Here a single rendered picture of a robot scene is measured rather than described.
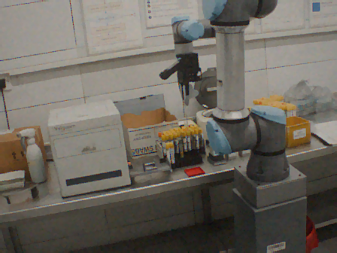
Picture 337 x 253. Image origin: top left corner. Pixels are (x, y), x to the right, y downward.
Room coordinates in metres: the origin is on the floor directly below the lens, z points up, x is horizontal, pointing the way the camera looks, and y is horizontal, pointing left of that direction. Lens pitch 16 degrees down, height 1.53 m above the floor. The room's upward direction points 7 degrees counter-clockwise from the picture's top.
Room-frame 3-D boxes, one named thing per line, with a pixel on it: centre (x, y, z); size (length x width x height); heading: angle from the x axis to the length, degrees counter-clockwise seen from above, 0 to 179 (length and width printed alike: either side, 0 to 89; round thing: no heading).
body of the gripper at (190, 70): (1.67, -0.10, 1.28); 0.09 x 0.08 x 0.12; 106
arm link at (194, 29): (1.57, -0.14, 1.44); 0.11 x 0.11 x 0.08; 15
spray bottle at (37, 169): (1.64, 0.60, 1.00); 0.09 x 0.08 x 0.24; 12
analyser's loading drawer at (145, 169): (1.56, 0.12, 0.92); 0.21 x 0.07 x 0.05; 102
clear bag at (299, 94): (2.25, -0.76, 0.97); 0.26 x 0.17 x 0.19; 116
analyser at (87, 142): (1.60, 0.32, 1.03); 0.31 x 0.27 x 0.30; 102
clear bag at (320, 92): (2.27, -0.92, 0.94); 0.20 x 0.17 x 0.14; 85
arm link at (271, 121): (1.28, -0.32, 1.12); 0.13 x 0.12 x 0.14; 105
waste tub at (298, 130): (1.77, -0.56, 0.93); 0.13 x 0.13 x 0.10; 17
